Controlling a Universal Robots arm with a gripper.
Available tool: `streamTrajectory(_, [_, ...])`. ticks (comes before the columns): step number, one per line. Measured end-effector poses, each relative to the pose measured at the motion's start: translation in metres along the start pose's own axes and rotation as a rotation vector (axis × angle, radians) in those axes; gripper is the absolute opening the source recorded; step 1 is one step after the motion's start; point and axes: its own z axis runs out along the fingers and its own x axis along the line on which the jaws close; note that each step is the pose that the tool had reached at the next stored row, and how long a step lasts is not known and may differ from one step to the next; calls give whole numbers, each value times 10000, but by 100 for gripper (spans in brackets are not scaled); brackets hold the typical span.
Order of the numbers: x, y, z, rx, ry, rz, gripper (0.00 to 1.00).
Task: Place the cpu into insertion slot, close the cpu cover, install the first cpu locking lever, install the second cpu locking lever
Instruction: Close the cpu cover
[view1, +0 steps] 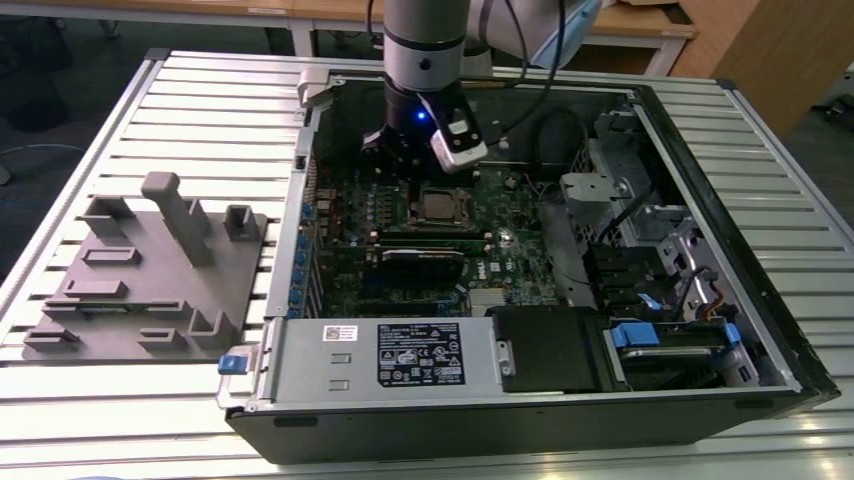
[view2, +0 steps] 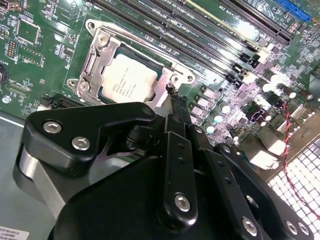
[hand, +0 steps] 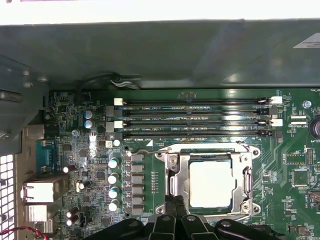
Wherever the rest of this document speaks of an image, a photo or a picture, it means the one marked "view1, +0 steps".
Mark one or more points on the silver CPU chip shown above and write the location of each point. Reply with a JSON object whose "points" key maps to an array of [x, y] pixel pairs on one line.
{"points": [[440, 207]]}

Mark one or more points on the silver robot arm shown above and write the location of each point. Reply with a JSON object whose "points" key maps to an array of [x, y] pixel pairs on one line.
{"points": [[420, 60]]}

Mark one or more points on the CPU socket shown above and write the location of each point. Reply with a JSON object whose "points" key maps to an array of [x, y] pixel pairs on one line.
{"points": [[412, 225]]}

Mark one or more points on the black RAM slot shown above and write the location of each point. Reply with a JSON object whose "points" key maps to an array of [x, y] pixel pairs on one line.
{"points": [[427, 233]]}

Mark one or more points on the green RAM stick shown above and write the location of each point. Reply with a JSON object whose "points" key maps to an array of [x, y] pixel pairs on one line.
{"points": [[433, 245]]}

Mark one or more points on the silver drive cage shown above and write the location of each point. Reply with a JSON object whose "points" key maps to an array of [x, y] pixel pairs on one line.
{"points": [[587, 190]]}

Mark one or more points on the black graphics card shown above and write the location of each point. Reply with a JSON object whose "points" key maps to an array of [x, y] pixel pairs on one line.
{"points": [[420, 272]]}

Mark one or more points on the green motherboard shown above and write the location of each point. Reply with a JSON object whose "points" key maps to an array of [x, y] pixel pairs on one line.
{"points": [[513, 265]]}

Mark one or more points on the silver chipset heat sink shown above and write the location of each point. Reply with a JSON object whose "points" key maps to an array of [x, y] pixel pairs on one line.
{"points": [[487, 300]]}

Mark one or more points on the wooden desk white legs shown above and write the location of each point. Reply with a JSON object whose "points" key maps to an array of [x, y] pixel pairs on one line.
{"points": [[133, 5], [660, 27]]}

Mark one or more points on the black disk bay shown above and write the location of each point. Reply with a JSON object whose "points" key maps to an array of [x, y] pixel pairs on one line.
{"points": [[620, 270]]}

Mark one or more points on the grey parts rack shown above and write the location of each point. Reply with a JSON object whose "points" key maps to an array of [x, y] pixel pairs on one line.
{"points": [[153, 280]]}

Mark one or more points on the silver power supply unit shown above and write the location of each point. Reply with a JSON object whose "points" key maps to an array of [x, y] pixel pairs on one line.
{"points": [[320, 360]]}

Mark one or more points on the hard disk in blue carrier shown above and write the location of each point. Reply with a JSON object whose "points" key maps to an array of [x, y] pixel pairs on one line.
{"points": [[634, 334]]}

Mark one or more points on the black office chair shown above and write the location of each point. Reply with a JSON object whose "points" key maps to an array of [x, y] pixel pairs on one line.
{"points": [[33, 75]]}

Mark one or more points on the blue case latch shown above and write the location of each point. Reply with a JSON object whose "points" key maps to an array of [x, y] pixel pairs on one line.
{"points": [[232, 365]]}

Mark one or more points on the wooden cabinet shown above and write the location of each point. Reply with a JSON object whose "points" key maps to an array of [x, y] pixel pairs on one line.
{"points": [[780, 50]]}

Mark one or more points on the black open PC case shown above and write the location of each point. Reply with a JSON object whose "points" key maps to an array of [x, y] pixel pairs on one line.
{"points": [[467, 435]]}

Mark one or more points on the black chair base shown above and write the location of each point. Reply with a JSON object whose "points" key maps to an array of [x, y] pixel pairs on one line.
{"points": [[842, 105]]}

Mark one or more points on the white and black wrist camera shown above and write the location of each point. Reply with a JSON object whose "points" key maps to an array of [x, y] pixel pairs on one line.
{"points": [[460, 150]]}

